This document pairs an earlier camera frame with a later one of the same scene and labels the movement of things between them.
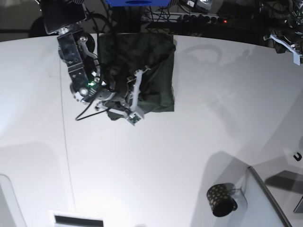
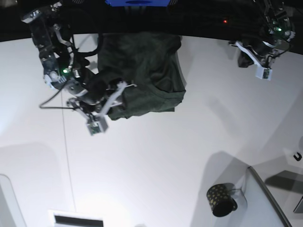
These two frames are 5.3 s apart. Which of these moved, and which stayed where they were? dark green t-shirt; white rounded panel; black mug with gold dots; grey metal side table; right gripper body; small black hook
Moved: right gripper body; dark green t-shirt
Stayed: small black hook; black mug with gold dots; white rounded panel; grey metal side table
